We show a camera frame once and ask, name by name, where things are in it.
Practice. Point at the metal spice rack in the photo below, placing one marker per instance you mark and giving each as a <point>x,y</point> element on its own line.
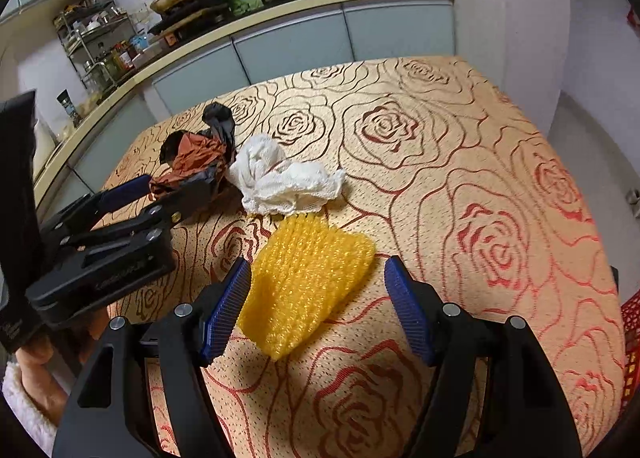
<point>95,37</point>

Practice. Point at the red plastic basket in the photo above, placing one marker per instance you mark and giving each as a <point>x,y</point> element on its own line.
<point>631,333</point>

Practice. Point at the rose patterned tablecloth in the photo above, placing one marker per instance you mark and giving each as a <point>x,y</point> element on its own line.
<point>450,162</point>

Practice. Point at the rust and black cloth pile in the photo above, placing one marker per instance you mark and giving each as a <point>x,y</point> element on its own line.
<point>192,157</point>

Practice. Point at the white gauze cloth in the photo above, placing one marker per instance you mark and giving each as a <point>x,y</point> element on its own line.
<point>280,182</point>

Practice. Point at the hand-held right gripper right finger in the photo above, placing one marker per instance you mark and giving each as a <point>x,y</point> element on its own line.
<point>407,308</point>

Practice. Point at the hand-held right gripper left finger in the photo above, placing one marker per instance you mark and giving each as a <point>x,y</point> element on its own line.
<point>227,308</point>

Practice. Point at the person's left hand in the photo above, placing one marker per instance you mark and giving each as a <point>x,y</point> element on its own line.
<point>45,373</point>

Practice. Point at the beige kitchen counter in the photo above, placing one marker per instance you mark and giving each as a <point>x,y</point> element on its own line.
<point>325,0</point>

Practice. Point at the person's left forearm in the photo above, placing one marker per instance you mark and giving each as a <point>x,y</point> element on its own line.
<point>22,418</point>

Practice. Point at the red hanging decoration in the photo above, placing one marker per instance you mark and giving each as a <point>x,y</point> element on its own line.
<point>634,17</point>

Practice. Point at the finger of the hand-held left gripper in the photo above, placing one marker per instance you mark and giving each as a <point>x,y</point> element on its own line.
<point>192,200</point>
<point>125,192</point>

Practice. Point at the yellow and green knitted cloth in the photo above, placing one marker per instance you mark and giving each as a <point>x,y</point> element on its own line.
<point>305,283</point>

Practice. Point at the grey base cabinet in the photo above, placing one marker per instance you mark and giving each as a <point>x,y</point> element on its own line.
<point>400,30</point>

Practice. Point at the red cap sauce bottle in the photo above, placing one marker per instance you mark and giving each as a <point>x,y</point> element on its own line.
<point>124,56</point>

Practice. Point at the black gas stove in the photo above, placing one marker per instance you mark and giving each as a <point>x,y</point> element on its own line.
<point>200,17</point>

